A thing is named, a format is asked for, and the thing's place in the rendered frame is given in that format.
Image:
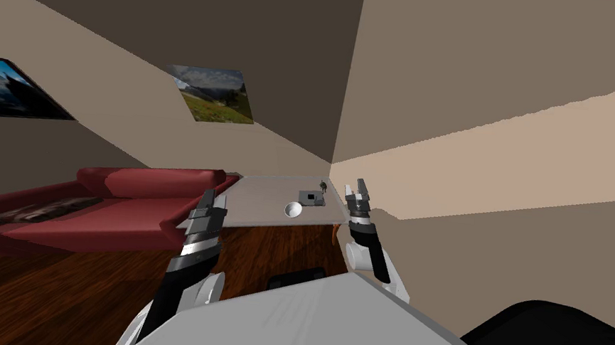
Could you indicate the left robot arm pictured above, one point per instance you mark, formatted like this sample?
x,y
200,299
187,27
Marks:
x,y
182,279

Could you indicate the small dark figurine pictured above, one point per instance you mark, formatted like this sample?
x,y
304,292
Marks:
x,y
323,186

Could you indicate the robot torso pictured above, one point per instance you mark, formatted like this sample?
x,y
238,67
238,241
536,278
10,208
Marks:
x,y
313,333

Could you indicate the white bowl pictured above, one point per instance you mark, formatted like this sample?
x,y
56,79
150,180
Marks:
x,y
293,210

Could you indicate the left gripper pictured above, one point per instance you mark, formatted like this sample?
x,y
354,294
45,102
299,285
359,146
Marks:
x,y
205,223

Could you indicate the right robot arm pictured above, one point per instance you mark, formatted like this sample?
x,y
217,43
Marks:
x,y
371,248

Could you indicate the red sofa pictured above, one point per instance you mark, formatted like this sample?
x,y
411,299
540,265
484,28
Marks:
x,y
125,216

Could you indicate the pale grey table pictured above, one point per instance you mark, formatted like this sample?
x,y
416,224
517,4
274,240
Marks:
x,y
261,202

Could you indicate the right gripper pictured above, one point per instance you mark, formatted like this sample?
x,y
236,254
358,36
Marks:
x,y
359,206

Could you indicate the green landscape wall picture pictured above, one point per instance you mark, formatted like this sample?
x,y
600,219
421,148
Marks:
x,y
215,97

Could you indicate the black framed blue picture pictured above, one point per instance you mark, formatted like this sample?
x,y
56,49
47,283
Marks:
x,y
2,86

